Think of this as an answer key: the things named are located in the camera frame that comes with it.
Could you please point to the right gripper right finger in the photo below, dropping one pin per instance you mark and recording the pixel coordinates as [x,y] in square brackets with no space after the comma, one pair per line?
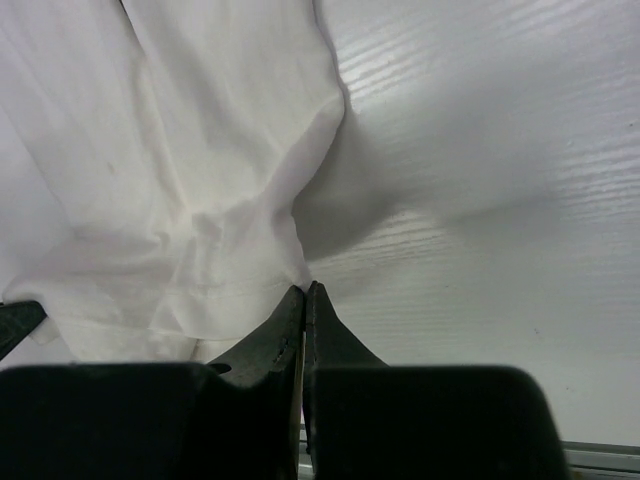
[329,342]

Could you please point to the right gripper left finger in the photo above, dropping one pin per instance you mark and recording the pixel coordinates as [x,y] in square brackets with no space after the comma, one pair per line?
[271,352]

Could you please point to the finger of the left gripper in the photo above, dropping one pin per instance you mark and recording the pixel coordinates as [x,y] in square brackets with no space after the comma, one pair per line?
[17,321]

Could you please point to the cream and green t-shirt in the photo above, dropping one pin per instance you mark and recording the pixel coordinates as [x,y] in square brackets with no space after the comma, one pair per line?
[163,145]

